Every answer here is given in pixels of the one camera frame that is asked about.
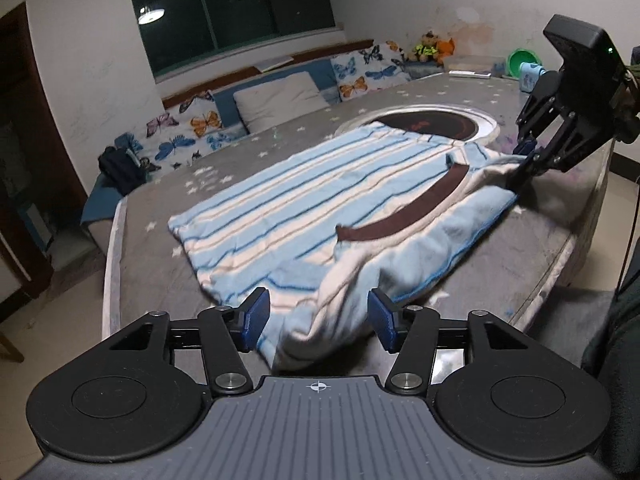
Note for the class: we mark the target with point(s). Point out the butterfly print cushion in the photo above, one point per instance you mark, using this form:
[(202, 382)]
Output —
[(170, 140), (367, 72)]

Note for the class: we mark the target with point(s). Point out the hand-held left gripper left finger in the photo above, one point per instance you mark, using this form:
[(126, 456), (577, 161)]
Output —
[(255, 317)]

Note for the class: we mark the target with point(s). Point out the light blue cup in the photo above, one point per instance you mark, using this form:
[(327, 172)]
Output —
[(530, 80)]

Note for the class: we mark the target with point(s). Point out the person's dark clothing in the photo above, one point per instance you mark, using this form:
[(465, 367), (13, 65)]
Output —
[(620, 360)]

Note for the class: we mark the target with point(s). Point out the teddy bear plush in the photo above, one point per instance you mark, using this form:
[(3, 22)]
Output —
[(426, 47)]

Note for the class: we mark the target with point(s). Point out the blue sofa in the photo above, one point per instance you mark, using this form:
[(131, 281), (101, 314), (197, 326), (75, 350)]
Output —
[(227, 105)]

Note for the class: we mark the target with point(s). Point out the dark blue backpack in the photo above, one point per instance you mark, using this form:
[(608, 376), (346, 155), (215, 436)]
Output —
[(120, 170)]

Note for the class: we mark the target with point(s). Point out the grey star quilted table cover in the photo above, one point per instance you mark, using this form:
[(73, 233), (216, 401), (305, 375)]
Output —
[(150, 265)]

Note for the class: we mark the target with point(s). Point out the green bowl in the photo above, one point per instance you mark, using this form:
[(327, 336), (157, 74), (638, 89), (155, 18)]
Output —
[(520, 60)]

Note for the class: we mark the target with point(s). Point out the beige pillow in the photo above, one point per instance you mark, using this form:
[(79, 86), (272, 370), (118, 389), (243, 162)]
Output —
[(280, 100)]

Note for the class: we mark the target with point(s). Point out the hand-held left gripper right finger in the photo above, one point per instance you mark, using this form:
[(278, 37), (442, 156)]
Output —
[(382, 317)]

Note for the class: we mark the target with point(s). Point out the striped light blue sweater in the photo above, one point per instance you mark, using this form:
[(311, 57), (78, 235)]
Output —
[(300, 200)]

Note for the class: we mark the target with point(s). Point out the grey book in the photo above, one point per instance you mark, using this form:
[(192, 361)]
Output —
[(272, 63)]

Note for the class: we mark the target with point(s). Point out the dark window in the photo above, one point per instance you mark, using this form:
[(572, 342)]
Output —
[(200, 10)]

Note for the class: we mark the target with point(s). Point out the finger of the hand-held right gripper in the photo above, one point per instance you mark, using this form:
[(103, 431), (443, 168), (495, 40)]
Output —
[(540, 105), (555, 152)]

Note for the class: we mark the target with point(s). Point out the orange plush toy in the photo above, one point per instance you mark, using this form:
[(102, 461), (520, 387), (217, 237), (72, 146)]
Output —
[(446, 47)]

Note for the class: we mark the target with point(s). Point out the white flat box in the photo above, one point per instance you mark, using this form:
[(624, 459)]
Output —
[(470, 62)]

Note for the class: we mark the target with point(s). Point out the wooden door frame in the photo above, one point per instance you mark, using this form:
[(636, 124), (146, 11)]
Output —
[(30, 85)]

